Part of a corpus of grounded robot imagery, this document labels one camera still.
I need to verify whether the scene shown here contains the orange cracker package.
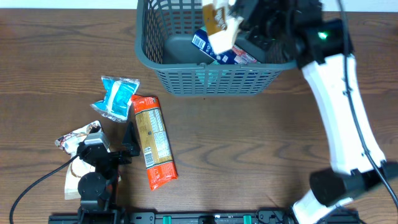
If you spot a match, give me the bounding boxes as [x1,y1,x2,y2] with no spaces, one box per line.
[131,95,178,190]

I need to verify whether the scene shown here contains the blue tissue multipack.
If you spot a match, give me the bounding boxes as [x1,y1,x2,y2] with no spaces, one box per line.
[192,27,259,65]

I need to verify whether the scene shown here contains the beige snack bag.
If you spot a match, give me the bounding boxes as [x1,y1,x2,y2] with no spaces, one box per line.
[201,0,244,55]

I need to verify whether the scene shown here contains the teal wipes packet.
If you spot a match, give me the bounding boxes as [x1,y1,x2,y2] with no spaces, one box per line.
[196,70,229,86]

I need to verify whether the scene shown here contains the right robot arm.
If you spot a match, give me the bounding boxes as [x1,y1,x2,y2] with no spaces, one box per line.
[230,1,397,223]

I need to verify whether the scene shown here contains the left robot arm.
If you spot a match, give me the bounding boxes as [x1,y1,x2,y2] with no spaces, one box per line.
[77,122,140,224]

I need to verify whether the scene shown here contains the white brown snack bag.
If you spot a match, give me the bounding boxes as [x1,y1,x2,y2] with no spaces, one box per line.
[55,120,103,200]

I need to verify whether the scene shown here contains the blue white snack packet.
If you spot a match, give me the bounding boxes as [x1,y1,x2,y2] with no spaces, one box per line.
[90,76,141,123]

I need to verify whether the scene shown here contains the grey plastic basket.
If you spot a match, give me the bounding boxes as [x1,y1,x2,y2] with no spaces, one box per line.
[135,0,296,96]

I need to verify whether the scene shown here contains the left black cable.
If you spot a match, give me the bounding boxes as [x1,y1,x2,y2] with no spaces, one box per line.
[8,155,80,224]

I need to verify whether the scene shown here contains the black cable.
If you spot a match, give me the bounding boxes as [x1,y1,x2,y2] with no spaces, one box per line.
[337,0,398,209]
[8,155,80,224]

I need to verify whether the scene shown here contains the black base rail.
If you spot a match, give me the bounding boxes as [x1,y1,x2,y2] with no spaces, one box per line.
[48,210,361,224]

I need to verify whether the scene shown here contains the right black cable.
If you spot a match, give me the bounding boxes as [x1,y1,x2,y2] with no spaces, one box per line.
[337,0,398,209]

